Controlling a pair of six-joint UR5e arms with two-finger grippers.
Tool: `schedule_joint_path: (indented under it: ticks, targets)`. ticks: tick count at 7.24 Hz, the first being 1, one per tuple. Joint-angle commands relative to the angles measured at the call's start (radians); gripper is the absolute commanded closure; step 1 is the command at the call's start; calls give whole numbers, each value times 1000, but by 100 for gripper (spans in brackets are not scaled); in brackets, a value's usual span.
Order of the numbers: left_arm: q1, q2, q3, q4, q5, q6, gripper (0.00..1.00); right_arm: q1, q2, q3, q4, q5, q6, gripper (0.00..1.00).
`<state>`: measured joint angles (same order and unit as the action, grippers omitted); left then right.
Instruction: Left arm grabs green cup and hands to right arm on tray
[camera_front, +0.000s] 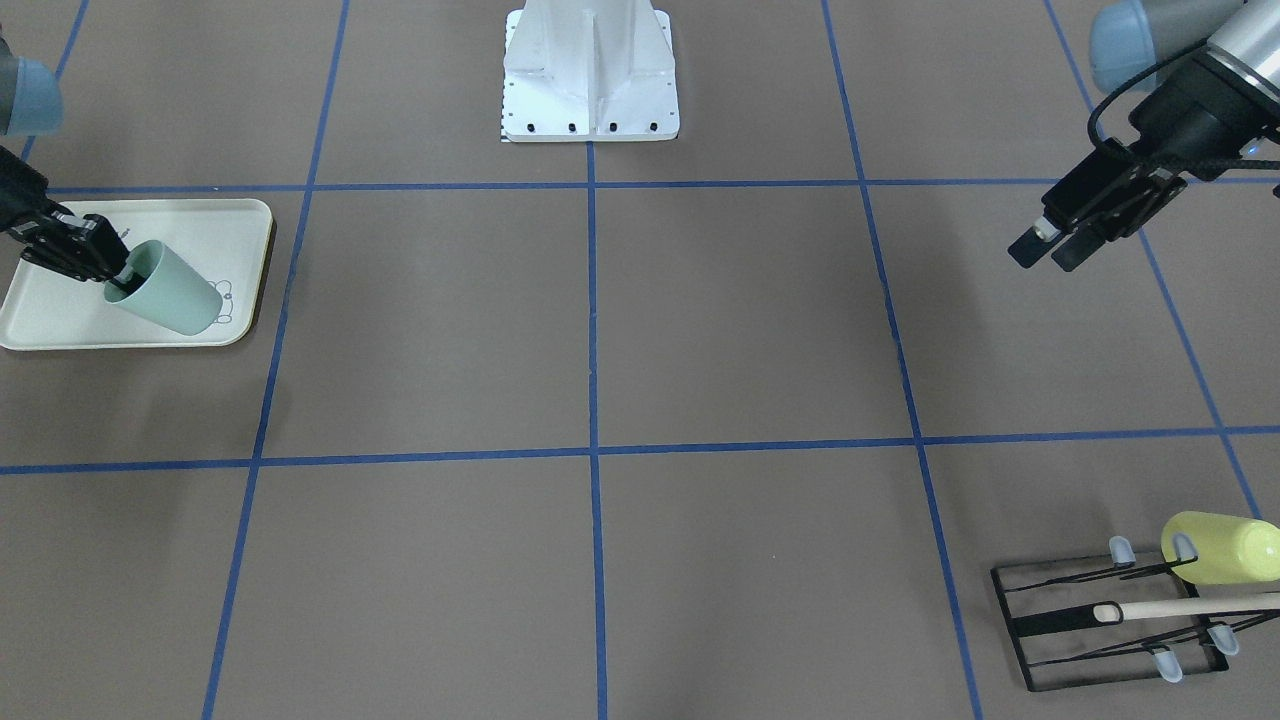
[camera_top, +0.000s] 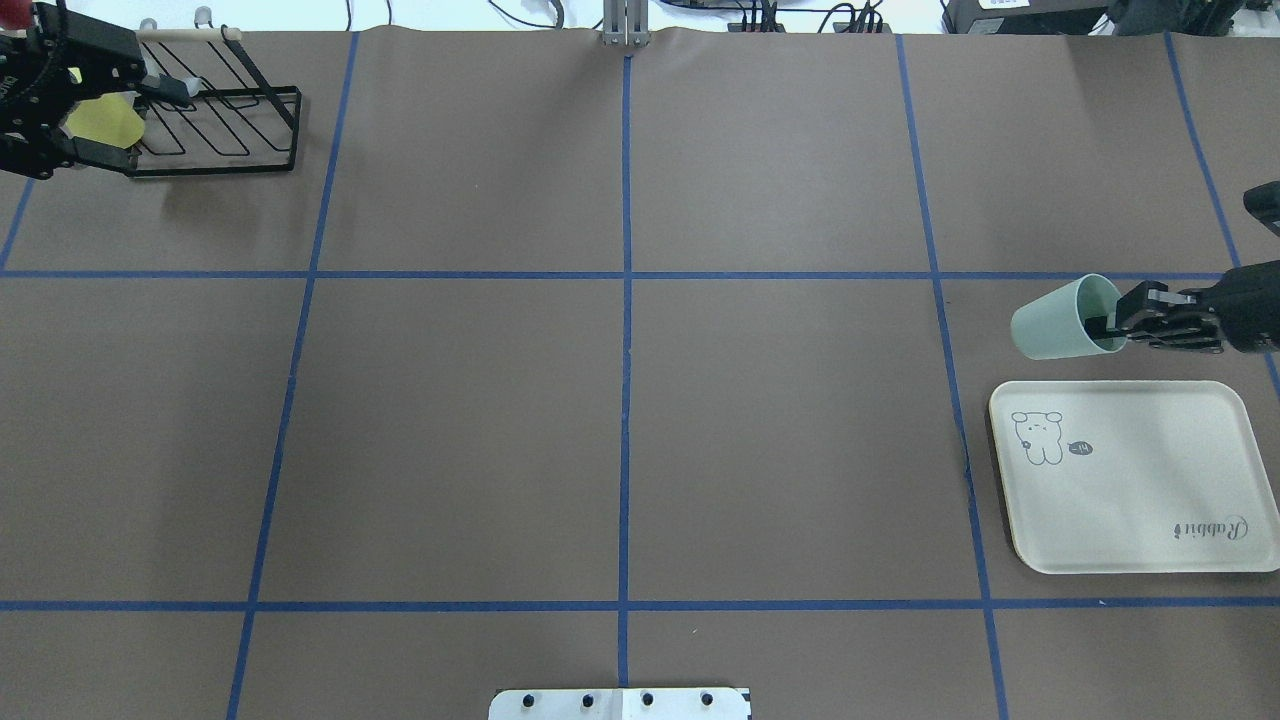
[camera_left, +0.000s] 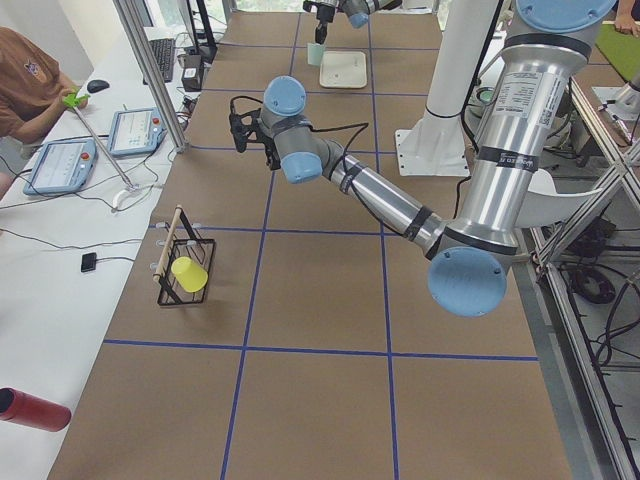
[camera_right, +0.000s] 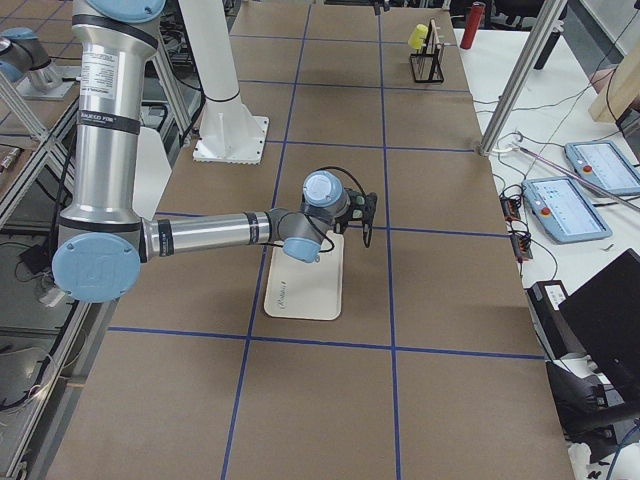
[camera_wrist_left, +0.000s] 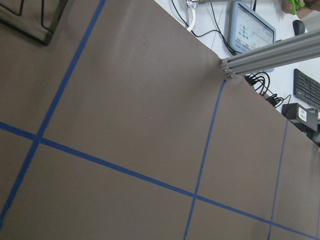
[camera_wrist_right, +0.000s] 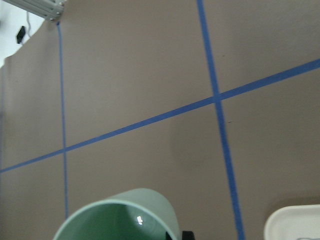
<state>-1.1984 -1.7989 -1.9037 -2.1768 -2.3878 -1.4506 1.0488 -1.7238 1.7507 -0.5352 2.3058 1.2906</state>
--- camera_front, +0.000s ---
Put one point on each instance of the green plastic cup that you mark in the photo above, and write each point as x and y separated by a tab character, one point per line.
172	295

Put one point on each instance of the cream rabbit tray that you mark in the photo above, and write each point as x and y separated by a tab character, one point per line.
225	240

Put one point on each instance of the yellow plastic cup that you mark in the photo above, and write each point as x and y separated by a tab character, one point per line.
1216	549

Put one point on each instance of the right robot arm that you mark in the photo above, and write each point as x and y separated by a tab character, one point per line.
31	102

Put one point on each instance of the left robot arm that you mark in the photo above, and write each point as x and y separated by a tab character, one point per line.
1132	42

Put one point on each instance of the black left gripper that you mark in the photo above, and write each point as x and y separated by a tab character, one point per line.
1203	117

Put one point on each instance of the black wire cup rack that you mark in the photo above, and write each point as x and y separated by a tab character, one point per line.
1120	617

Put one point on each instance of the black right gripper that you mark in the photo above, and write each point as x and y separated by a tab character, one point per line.
17	196

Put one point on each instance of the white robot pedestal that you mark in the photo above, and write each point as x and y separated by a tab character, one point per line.
589	71

